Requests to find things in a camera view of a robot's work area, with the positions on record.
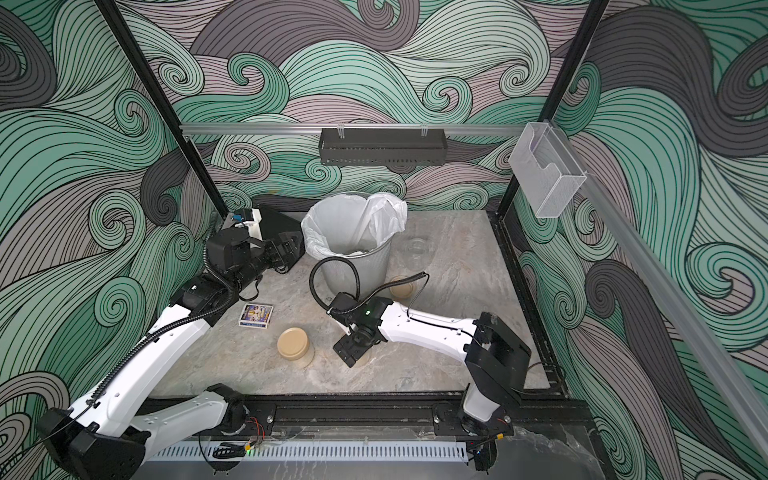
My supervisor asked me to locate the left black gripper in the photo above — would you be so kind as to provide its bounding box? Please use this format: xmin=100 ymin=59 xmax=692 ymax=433
xmin=229 ymin=231 xmax=298 ymax=297

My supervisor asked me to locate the beige jar lid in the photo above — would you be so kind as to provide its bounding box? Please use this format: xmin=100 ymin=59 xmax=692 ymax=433
xmin=389 ymin=281 xmax=417 ymax=302

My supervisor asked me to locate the clear plastic rice jar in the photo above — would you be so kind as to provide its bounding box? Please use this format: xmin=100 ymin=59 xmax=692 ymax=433
xmin=404 ymin=236 xmax=430 ymax=257

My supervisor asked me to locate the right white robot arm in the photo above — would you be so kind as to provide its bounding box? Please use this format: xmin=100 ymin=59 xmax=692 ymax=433
xmin=325 ymin=292 xmax=531 ymax=435

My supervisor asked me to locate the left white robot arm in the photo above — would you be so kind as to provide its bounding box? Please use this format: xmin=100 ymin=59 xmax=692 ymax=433
xmin=36 ymin=226 xmax=304 ymax=479

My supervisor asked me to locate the black flat case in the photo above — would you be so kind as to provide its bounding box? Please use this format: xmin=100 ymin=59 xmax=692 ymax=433
xmin=222 ymin=205 xmax=305 ymax=274

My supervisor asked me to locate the small colourful card box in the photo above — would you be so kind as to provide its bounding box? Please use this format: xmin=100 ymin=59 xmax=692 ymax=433
xmin=238 ymin=303 xmax=274 ymax=329

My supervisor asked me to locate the silver mesh waste bin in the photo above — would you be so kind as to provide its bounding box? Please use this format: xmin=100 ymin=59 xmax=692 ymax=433
xmin=314 ymin=191 xmax=394 ymax=301

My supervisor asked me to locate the left jar with beige lid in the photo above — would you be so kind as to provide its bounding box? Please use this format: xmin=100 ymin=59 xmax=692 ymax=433
xmin=277 ymin=327 xmax=315 ymax=369

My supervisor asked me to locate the white plastic bin liner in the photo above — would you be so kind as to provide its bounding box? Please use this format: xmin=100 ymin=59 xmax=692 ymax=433
xmin=301 ymin=193 xmax=408 ymax=260

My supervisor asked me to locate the black corrugated right cable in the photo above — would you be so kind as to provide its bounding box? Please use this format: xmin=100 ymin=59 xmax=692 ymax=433
xmin=308 ymin=256 xmax=431 ymax=313

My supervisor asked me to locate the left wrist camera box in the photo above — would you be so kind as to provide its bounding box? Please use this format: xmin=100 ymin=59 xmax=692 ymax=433
xmin=230 ymin=208 xmax=263 ymax=240

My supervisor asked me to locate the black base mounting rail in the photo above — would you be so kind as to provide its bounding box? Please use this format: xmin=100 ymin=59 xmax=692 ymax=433
xmin=149 ymin=392 xmax=595 ymax=439

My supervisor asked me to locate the black perforated wall shelf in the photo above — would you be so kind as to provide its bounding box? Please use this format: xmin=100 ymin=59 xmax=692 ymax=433
xmin=318 ymin=127 xmax=448 ymax=167

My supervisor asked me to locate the white slotted cable duct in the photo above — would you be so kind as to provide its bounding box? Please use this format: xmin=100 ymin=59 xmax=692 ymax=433
xmin=151 ymin=440 xmax=469 ymax=463

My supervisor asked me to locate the clear acrylic wall holder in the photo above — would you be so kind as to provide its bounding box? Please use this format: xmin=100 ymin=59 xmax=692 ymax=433
xmin=509 ymin=122 xmax=586 ymax=219

